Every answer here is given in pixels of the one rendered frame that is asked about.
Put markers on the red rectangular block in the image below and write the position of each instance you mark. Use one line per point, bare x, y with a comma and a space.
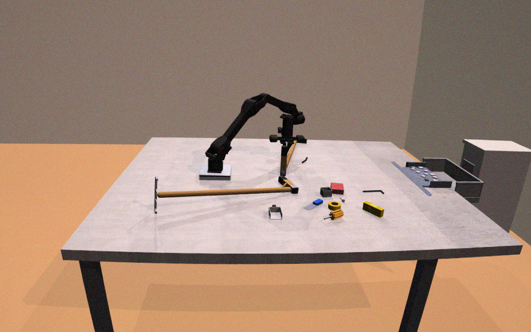
337, 188

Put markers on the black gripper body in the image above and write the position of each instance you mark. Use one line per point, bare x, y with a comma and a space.
287, 132

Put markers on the long tan scraper with grey crossbar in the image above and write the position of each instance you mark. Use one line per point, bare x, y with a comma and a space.
288, 186

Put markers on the yellow ring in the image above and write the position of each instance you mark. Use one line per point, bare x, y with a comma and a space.
334, 205

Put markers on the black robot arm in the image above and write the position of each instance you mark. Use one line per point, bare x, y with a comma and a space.
221, 145

